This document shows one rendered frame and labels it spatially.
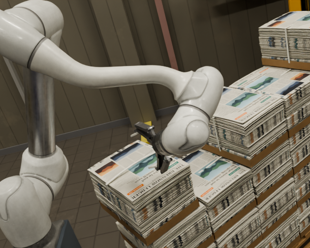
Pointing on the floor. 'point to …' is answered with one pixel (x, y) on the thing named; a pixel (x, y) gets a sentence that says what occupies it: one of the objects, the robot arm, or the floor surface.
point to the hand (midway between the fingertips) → (143, 150)
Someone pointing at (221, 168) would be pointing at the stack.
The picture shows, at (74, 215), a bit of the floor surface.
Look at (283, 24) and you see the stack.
